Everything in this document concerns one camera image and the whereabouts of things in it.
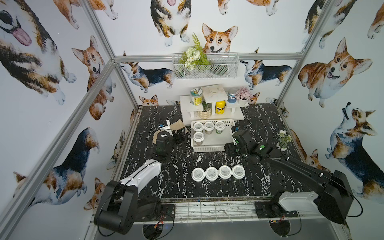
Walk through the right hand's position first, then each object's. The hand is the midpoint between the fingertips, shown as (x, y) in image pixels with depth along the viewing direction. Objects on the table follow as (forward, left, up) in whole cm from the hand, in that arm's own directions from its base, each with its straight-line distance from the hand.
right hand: (232, 142), depth 82 cm
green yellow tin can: (+30, +20, +7) cm, 37 cm away
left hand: (+9, +30, +4) cm, 31 cm away
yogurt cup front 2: (-14, +12, -9) cm, 20 cm away
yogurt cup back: (+18, +19, -9) cm, 28 cm away
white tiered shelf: (+33, +10, +6) cm, 35 cm away
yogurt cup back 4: (+9, +19, -8) cm, 22 cm away
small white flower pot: (+6, -33, -7) cm, 34 cm away
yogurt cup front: (-14, +19, -9) cm, 25 cm away
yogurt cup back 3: (+17, +5, -9) cm, 20 cm away
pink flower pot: (+29, -9, +9) cm, 31 cm away
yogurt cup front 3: (-13, +4, -10) cm, 17 cm away
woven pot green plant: (+29, +14, -8) cm, 33 cm away
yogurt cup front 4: (-13, -3, -9) cm, 16 cm away
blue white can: (+30, -3, +5) cm, 31 cm away
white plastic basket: (+10, +8, -17) cm, 22 cm away
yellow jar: (+34, +4, -7) cm, 35 cm away
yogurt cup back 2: (+17, +12, -9) cm, 23 cm away
